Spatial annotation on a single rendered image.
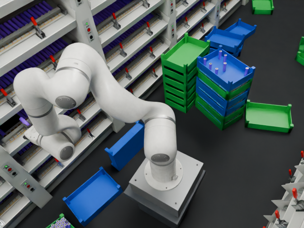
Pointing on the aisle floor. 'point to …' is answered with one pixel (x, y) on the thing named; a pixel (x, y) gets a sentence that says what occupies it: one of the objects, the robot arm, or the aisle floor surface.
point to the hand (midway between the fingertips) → (29, 125)
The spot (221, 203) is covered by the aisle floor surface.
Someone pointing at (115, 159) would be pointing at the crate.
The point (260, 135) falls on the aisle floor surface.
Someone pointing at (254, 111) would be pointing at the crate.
